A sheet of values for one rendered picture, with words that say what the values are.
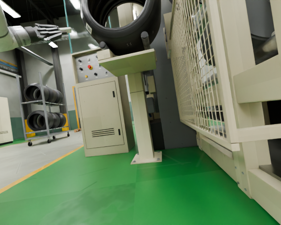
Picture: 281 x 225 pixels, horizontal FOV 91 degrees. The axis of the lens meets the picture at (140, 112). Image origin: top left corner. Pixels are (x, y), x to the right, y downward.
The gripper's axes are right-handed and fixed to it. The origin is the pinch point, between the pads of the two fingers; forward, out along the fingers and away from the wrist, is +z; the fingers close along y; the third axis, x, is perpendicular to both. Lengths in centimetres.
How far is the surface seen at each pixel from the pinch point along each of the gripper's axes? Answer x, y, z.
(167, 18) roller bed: 15, 18, 75
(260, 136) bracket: 49, 93, -5
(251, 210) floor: 26, 124, 0
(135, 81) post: -25, 38, 41
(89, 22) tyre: 3.1, -0.9, 16.6
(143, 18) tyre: 21.4, 22.5, 36.7
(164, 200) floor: 1, 108, -15
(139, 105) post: -32, 58, 33
